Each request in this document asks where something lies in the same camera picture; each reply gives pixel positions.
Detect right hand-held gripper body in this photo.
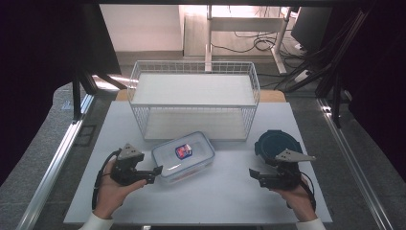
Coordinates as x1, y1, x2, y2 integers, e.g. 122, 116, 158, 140
266, 149, 317, 192

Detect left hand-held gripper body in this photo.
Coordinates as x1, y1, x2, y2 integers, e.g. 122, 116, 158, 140
109, 143, 151, 187

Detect clear rectangular food container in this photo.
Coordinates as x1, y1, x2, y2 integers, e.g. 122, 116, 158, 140
151, 130, 215, 185

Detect dark round food container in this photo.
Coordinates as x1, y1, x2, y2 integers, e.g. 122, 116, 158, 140
254, 129, 303, 165

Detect white wire shelf rack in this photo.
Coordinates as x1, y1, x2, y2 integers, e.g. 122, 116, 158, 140
126, 60, 261, 143

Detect person's right hand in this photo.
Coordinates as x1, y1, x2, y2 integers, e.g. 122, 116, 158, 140
271, 178, 316, 222

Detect person's left hand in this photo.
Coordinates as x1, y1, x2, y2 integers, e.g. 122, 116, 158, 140
93, 159, 147, 220

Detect black metal stand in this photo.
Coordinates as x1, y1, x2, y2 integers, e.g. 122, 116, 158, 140
71, 68, 128, 125
315, 9, 372, 129

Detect white power strip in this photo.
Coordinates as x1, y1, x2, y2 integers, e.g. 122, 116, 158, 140
292, 69, 313, 83

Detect dark curtain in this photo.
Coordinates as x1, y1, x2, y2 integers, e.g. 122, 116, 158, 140
0, 0, 122, 187
331, 0, 406, 183

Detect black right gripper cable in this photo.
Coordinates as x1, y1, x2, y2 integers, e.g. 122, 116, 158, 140
286, 172, 317, 213

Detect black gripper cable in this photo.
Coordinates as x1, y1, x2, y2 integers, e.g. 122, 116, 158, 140
286, 172, 317, 213
91, 149, 121, 211

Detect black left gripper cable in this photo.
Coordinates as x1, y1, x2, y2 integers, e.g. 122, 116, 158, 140
91, 149, 121, 211

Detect aluminium rail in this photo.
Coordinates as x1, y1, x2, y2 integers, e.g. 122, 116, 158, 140
317, 97, 395, 230
15, 94, 96, 230

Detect black floor cables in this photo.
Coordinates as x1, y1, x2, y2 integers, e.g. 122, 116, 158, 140
211, 30, 308, 59

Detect white metal desk frame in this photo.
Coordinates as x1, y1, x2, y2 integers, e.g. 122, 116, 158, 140
205, 4, 293, 76

